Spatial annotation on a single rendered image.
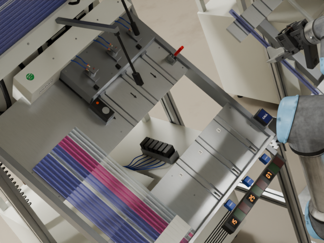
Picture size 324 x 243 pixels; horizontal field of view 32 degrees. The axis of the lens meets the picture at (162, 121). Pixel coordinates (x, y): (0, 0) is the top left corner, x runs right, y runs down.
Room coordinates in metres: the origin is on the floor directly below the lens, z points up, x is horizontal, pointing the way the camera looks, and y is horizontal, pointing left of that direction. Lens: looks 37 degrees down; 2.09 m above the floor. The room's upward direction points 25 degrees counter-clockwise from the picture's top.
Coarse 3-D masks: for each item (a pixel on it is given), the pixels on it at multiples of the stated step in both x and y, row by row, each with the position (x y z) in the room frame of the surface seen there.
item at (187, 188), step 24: (216, 120) 1.53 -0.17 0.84; (240, 120) 1.53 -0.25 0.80; (192, 144) 1.46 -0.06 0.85; (216, 144) 1.46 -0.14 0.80; (240, 144) 1.46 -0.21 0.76; (192, 168) 1.39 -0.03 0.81; (216, 168) 1.39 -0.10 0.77; (240, 168) 1.39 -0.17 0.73; (168, 192) 1.33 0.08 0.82; (192, 192) 1.33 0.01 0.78; (216, 192) 1.32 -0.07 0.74; (192, 216) 1.26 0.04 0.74
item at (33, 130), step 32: (160, 64) 1.71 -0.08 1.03; (64, 96) 1.62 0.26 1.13; (128, 96) 1.61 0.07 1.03; (160, 96) 1.61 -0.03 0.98; (0, 128) 1.53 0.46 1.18; (32, 128) 1.53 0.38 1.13; (64, 128) 1.52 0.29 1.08; (96, 128) 1.52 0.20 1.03; (128, 128) 1.52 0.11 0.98; (32, 160) 1.44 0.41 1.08
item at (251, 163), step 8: (272, 136) 1.46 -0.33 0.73; (264, 144) 1.44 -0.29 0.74; (248, 168) 1.37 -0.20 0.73; (240, 176) 1.35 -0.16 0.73; (232, 184) 1.34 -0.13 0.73; (224, 200) 1.28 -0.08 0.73; (216, 208) 1.26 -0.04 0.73; (208, 216) 1.24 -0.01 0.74; (200, 232) 1.20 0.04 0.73; (192, 240) 1.18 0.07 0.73
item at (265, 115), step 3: (261, 111) 1.52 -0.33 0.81; (264, 111) 1.52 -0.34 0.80; (258, 114) 1.51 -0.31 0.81; (261, 114) 1.51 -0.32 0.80; (264, 114) 1.51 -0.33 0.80; (267, 114) 1.51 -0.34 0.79; (261, 117) 1.50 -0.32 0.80; (264, 117) 1.50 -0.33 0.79; (267, 117) 1.50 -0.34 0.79; (270, 117) 1.50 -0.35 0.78; (264, 120) 1.49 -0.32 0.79; (267, 120) 1.49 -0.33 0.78
